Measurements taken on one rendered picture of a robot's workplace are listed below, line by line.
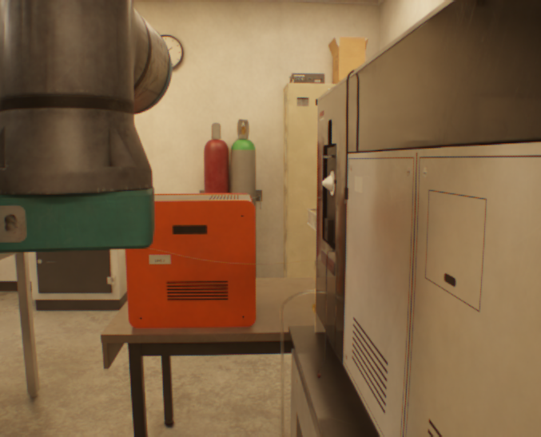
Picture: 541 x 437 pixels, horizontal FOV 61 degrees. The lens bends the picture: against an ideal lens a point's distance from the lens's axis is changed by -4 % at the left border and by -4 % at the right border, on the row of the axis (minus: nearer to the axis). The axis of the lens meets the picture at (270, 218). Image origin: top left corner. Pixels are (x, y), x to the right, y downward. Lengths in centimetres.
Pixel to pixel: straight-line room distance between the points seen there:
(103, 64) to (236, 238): 110
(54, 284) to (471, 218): 404
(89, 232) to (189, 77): 423
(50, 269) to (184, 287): 282
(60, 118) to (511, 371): 48
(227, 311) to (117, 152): 115
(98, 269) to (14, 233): 368
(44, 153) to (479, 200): 43
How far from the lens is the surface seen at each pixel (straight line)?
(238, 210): 155
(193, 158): 463
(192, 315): 163
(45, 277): 437
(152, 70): 69
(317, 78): 445
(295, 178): 427
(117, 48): 56
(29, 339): 283
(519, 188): 43
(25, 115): 53
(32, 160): 51
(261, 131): 463
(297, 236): 433
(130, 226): 51
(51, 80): 53
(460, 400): 56
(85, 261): 422
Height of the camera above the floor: 126
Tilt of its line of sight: 7 degrees down
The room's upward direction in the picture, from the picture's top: straight up
